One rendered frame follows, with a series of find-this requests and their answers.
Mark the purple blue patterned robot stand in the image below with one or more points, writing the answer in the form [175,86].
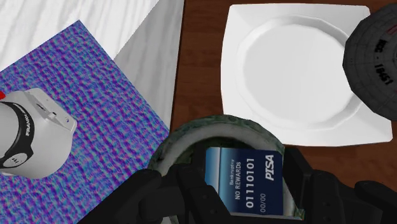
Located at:
[102,108]

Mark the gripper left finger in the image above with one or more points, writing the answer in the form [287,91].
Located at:
[161,198]

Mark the blue bank card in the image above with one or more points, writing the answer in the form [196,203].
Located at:
[248,180]

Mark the green white bowl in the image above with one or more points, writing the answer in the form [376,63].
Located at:
[217,124]

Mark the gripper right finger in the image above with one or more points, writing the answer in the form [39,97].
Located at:
[325,198]

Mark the dark grey round saucer model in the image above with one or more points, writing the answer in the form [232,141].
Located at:
[372,62]

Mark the white square plate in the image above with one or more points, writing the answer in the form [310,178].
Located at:
[294,77]

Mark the brown wooden table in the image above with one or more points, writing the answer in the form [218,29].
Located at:
[198,62]

